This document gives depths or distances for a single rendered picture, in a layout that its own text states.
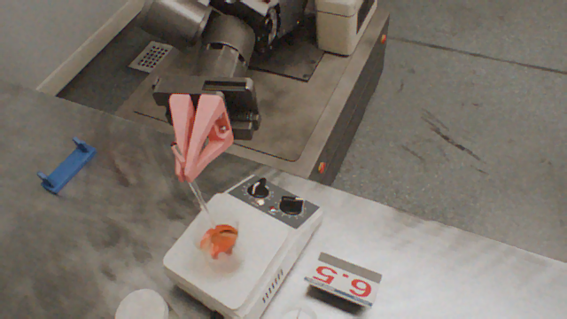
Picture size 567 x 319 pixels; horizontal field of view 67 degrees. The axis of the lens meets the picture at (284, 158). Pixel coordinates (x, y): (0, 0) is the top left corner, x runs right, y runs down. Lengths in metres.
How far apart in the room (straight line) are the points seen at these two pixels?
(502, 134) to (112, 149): 1.43
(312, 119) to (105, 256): 0.77
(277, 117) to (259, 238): 0.79
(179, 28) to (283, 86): 0.93
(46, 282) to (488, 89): 1.72
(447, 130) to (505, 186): 0.30
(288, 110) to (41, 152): 0.71
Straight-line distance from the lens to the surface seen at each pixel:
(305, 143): 1.22
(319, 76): 1.40
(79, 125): 0.89
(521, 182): 1.71
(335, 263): 0.61
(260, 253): 0.54
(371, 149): 1.67
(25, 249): 0.78
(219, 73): 0.44
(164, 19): 0.48
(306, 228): 0.58
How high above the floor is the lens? 1.32
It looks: 53 degrees down
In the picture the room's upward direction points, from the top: 9 degrees counter-clockwise
